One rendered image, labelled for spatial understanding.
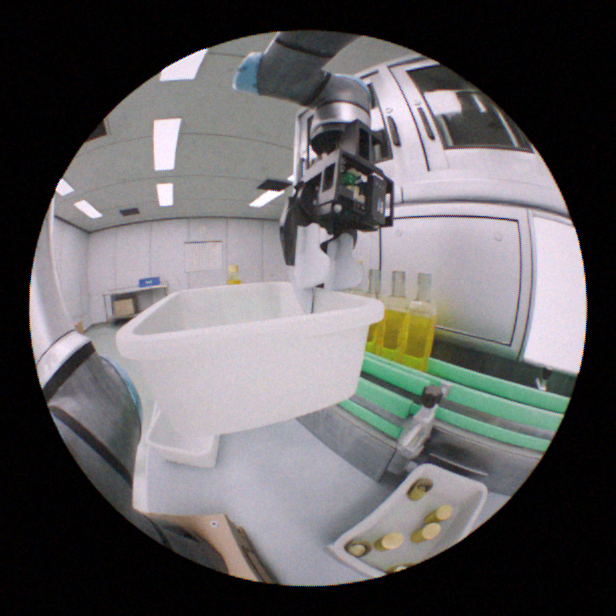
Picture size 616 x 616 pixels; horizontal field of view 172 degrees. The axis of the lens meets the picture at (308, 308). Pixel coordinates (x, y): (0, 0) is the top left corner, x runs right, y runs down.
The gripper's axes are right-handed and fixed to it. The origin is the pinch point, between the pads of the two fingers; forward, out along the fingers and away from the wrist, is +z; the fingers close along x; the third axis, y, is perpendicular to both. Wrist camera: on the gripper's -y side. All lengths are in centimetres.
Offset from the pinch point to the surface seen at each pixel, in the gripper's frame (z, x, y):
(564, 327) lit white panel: -4, 42, 36
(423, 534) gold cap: 28.2, 8.5, 25.8
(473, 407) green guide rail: 13.5, 24.8, 17.0
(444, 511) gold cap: 27.4, 14.1, 25.6
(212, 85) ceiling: -155, -54, -100
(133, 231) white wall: -96, -257, -558
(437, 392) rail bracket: 7.9, 11.9, 12.2
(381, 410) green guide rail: 16.3, 14.0, 3.6
